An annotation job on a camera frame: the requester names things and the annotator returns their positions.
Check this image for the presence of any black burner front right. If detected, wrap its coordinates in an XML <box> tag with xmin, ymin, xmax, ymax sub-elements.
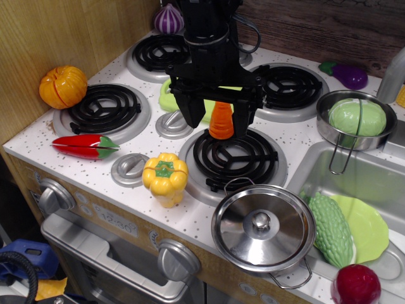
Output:
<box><xmin>192</xmin><ymin>130</ymin><xmax>280</xmax><ymax>192</ymax></box>

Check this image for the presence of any yellow toy bell pepper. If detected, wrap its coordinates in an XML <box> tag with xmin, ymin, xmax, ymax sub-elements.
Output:
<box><xmin>142</xmin><ymin>153</ymin><xmax>189</xmax><ymax>208</ymax></box>

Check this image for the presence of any light green cutting board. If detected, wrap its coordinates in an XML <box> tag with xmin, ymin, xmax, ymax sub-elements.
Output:
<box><xmin>158</xmin><ymin>78</ymin><xmax>235</xmax><ymax>124</ymax></box>

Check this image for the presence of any black burner front left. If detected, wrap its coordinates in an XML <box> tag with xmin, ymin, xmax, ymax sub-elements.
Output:
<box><xmin>68</xmin><ymin>84</ymin><xmax>142</xmax><ymax>134</ymax></box>

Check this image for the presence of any black burner back left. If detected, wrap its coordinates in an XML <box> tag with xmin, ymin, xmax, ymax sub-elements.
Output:
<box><xmin>130</xmin><ymin>34</ymin><xmax>191</xmax><ymax>72</ymax></box>

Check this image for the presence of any green toy bitter gourd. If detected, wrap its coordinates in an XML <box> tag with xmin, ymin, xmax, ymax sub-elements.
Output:
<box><xmin>309</xmin><ymin>193</ymin><xmax>356</xmax><ymax>269</ymax></box>

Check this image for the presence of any blue object on floor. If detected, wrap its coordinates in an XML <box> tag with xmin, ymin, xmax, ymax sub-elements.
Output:
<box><xmin>1</xmin><ymin>239</ymin><xmax>59</xmax><ymax>280</ymax></box>

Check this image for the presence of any steel pot with lid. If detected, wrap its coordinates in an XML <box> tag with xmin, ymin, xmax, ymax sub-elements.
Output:
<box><xmin>211</xmin><ymin>180</ymin><xmax>316</xmax><ymax>289</ymax></box>

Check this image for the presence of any silver oven door handle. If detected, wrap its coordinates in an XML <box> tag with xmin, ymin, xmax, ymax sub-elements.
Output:
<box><xmin>41</xmin><ymin>214</ymin><xmax>193</xmax><ymax>303</ymax></box>

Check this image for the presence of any black burner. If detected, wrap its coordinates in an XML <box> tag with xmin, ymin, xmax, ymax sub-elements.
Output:
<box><xmin>130</xmin><ymin>34</ymin><xmax>191</xmax><ymax>72</ymax></box>
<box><xmin>252</xmin><ymin>65</ymin><xmax>323</xmax><ymax>110</ymax></box>
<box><xmin>192</xmin><ymin>130</ymin><xmax>280</xmax><ymax>192</ymax></box>
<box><xmin>68</xmin><ymin>84</ymin><xmax>142</xmax><ymax>134</ymax></box>

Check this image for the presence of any silver oven dial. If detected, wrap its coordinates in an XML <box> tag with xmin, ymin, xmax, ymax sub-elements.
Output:
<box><xmin>38</xmin><ymin>178</ymin><xmax>76</xmax><ymax>215</ymax></box>
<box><xmin>158</xmin><ymin>239</ymin><xmax>201</xmax><ymax>282</ymax></box>

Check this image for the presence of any orange toy carrot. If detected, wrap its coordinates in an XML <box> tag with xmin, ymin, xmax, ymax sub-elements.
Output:
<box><xmin>209</xmin><ymin>101</ymin><xmax>234</xmax><ymax>140</ymax></box>

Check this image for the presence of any black burner back right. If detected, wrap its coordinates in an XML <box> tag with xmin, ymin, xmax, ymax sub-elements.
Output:
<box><xmin>252</xmin><ymin>65</ymin><xmax>323</xmax><ymax>110</ymax></box>

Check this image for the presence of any yellow toy corn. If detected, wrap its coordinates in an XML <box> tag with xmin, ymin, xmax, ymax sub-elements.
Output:
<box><xmin>396</xmin><ymin>85</ymin><xmax>405</xmax><ymax>108</ymax></box>

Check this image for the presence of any black cable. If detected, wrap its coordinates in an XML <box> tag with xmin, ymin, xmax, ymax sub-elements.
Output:
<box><xmin>0</xmin><ymin>251</ymin><xmax>39</xmax><ymax>304</ymax></box>

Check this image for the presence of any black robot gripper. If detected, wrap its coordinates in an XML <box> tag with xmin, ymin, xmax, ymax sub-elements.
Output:
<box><xmin>166</xmin><ymin>27</ymin><xmax>265</xmax><ymax>138</ymax></box>

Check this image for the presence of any orange toy pumpkin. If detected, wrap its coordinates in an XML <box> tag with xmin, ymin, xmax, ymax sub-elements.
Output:
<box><xmin>39</xmin><ymin>65</ymin><xmax>88</xmax><ymax>110</ymax></box>

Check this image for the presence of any silver oven dial left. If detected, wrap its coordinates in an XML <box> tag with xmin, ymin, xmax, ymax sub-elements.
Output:
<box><xmin>38</xmin><ymin>178</ymin><xmax>76</xmax><ymax>215</ymax></box>

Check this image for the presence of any red toy chili pepper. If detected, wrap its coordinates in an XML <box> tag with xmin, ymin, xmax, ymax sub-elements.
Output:
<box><xmin>52</xmin><ymin>134</ymin><xmax>120</xmax><ymax>160</ymax></box>

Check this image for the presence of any green toy cabbage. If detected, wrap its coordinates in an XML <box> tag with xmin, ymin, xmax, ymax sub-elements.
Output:
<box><xmin>328</xmin><ymin>98</ymin><xmax>387</xmax><ymax>137</ymax></box>

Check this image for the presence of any silver oven dial right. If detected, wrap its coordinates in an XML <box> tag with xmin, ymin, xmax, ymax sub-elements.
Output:
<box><xmin>158</xmin><ymin>239</ymin><xmax>201</xmax><ymax>282</ymax></box>

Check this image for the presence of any silver stove knob lower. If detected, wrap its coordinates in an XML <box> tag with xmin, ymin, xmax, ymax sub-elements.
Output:
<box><xmin>111</xmin><ymin>153</ymin><xmax>149</xmax><ymax>187</ymax></box>

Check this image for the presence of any light green toy leaf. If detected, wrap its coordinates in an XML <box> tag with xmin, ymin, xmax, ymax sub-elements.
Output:
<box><xmin>331</xmin><ymin>195</ymin><xmax>389</xmax><ymax>264</ymax></box>

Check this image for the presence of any steel pan with handle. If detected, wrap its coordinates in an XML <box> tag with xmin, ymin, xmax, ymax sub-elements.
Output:
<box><xmin>316</xmin><ymin>90</ymin><xmax>398</xmax><ymax>175</ymax></box>

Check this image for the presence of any silver stove knob upper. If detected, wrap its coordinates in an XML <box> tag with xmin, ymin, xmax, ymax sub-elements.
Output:
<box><xmin>155</xmin><ymin>110</ymin><xmax>194</xmax><ymax>139</ymax></box>

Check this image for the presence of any red toy apple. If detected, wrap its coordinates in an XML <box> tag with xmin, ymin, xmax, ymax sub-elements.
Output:
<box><xmin>330</xmin><ymin>264</ymin><xmax>382</xmax><ymax>303</ymax></box>

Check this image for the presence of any grey toy faucet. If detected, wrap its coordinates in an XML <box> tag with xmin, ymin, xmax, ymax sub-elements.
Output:
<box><xmin>377</xmin><ymin>48</ymin><xmax>405</xmax><ymax>104</ymax></box>

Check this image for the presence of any purple toy onion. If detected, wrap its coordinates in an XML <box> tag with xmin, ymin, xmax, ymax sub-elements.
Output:
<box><xmin>154</xmin><ymin>3</ymin><xmax>184</xmax><ymax>34</ymax></box>

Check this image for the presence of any silver toy sink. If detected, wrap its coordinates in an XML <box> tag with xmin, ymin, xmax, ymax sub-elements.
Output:
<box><xmin>287</xmin><ymin>142</ymin><xmax>404</xmax><ymax>303</ymax></box>

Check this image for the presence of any purple toy eggplant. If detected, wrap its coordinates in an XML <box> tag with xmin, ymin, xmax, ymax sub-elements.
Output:
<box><xmin>318</xmin><ymin>61</ymin><xmax>368</xmax><ymax>90</ymax></box>

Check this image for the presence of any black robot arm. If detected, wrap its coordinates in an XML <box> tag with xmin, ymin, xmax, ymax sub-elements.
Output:
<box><xmin>165</xmin><ymin>1</ymin><xmax>266</xmax><ymax>137</ymax></box>

